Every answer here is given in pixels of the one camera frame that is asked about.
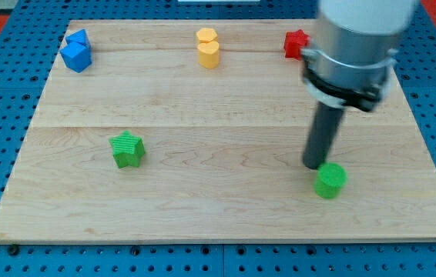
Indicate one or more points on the blue triangular block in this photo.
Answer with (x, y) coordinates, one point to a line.
(80, 37)

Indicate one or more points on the yellow heart block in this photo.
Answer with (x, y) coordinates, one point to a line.
(209, 54)

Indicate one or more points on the blue cube block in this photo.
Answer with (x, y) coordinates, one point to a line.
(76, 56)

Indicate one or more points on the green star block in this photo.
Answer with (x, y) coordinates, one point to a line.
(127, 149)

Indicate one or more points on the yellow hexagon block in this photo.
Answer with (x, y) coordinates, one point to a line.
(206, 35)

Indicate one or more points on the wooden board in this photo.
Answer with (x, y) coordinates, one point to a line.
(224, 145)

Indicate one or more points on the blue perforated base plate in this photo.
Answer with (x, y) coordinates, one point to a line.
(30, 34)

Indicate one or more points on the green cylinder block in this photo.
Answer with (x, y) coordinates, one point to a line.
(330, 179)

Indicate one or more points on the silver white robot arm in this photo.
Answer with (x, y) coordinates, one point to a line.
(351, 51)

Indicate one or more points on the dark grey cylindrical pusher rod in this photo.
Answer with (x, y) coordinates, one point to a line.
(323, 130)

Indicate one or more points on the red star block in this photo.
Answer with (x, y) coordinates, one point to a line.
(294, 42)

